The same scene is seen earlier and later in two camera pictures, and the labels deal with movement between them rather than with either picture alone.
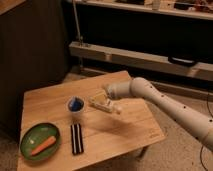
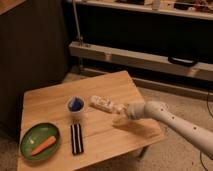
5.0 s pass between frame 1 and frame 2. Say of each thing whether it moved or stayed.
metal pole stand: stayed
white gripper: moved
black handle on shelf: stayed
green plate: stayed
